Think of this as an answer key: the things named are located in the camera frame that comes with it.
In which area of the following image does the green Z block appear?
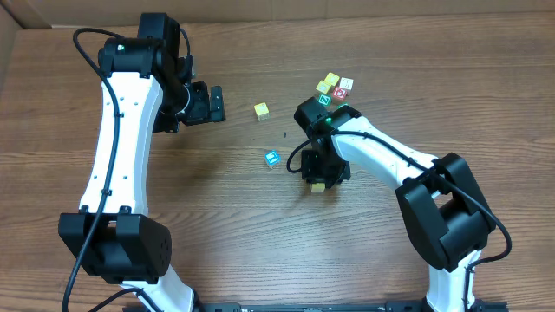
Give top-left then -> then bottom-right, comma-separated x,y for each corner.
318,94 -> 331,107

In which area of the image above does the yellow block front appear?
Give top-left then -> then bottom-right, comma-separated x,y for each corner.
316,81 -> 332,94

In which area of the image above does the white letter block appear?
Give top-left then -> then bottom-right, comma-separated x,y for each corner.
339,77 -> 354,95

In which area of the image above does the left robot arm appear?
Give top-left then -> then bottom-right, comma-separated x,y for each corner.
58,13 -> 225,311

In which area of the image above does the yellow block rear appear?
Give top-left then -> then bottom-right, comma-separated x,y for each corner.
324,72 -> 340,88

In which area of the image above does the tan yellow letter block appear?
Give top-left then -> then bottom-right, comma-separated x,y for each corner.
310,183 -> 326,193

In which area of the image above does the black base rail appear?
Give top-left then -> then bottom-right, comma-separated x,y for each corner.
121,301 -> 511,312

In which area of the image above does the blue picture block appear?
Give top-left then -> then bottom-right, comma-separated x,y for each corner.
264,150 -> 281,168

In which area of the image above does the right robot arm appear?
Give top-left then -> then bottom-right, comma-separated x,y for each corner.
294,98 -> 506,311

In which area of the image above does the lone yellow block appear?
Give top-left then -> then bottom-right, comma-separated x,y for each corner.
253,102 -> 270,121

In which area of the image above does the red picture block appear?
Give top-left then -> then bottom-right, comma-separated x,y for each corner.
331,87 -> 348,102

